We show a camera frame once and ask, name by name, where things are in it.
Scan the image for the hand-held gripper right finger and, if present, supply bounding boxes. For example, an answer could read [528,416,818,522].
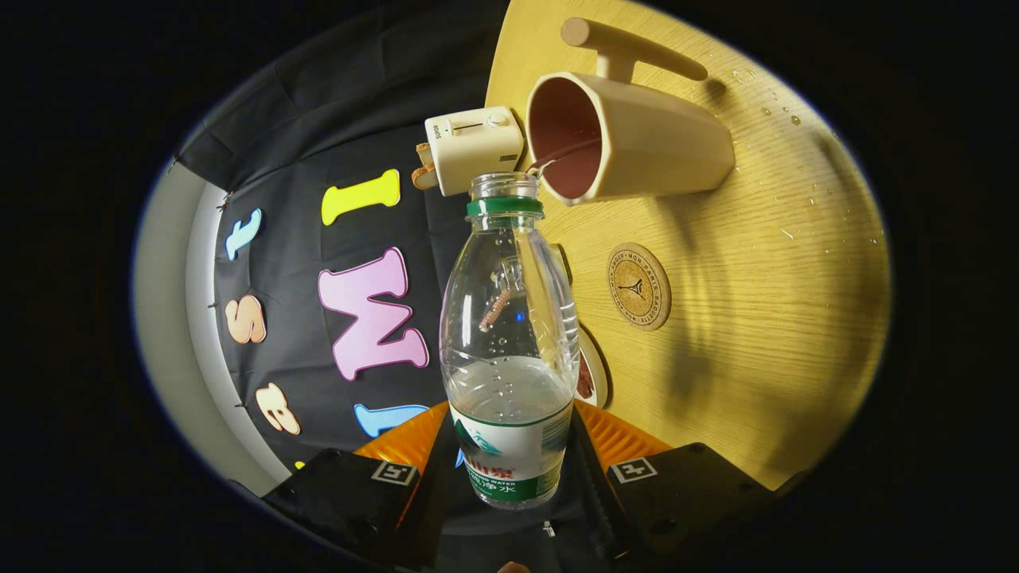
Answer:
[569,400,777,562]

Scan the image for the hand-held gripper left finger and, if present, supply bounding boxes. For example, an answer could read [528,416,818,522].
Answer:
[263,402,478,570]

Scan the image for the clear plastic juice bottle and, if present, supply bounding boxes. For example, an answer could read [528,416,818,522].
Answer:
[439,172,580,510]

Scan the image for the round cork coaster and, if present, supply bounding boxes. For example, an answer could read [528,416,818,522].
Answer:
[607,243,672,331]

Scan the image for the beige cup with wooden handle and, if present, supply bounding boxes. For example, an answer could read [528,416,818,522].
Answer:
[525,18,735,208]

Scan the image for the white round plate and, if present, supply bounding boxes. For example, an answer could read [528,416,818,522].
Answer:
[575,326,610,409]

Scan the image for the wooden table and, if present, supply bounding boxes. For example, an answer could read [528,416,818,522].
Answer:
[486,0,892,490]

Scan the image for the white toaster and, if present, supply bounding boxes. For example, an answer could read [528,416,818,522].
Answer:
[424,106,526,197]

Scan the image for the black backdrop cloth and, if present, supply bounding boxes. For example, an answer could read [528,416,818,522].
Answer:
[171,0,510,478]

